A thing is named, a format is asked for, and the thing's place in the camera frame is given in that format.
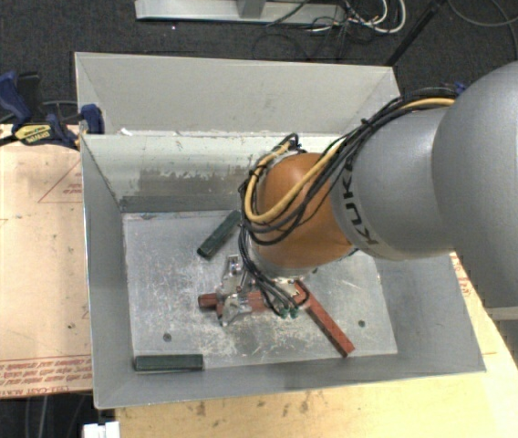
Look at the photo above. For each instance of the dark green flat block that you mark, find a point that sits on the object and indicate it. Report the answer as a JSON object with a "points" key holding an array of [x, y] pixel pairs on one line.
{"points": [[218, 236], [168, 362]]}

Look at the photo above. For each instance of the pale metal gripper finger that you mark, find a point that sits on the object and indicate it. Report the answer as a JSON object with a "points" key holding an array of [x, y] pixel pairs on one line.
{"points": [[232, 269], [232, 314]]}

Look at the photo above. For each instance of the red-brown block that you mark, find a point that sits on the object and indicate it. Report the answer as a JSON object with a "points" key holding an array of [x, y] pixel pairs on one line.
{"points": [[329, 326], [208, 300]]}

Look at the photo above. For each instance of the grey metal bin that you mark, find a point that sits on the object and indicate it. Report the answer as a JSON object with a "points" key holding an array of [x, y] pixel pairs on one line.
{"points": [[172, 290]]}

